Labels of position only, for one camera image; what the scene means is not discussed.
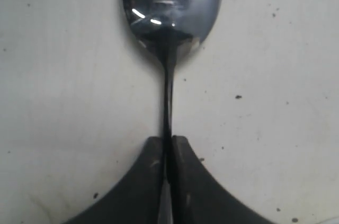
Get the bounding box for steel spork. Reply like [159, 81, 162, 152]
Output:
[119, 0, 224, 224]

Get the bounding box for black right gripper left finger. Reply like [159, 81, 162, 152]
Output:
[69, 137, 164, 224]

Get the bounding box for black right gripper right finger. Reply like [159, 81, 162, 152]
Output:
[171, 136, 268, 223]

